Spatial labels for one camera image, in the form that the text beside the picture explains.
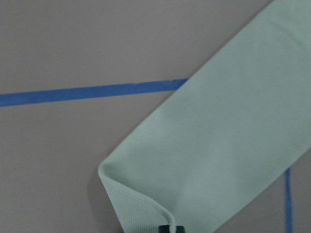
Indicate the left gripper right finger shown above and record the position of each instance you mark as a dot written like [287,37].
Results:
[180,229]

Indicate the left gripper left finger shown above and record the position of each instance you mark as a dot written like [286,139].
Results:
[164,229]

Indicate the olive green t-shirt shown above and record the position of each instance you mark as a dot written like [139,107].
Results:
[225,135]

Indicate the brown paper table cover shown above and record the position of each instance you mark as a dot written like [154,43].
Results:
[49,151]

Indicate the blue tape grid lines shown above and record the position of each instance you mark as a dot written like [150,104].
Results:
[102,211]

